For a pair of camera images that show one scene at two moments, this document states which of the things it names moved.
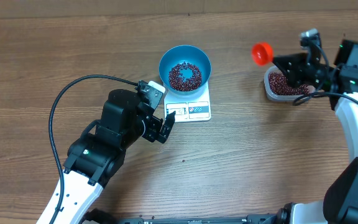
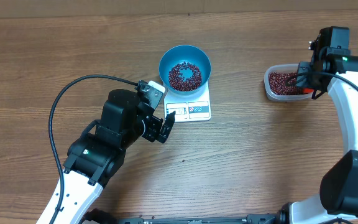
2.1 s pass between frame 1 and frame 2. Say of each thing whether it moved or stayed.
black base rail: stayed
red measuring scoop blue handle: moved
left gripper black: stayed
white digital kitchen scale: stayed
